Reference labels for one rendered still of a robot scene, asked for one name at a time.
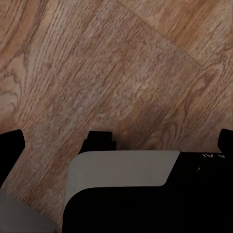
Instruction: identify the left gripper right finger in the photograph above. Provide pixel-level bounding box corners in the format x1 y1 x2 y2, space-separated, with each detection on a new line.
217 129 233 168

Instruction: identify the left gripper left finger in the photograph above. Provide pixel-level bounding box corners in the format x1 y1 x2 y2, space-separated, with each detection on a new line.
0 129 25 188

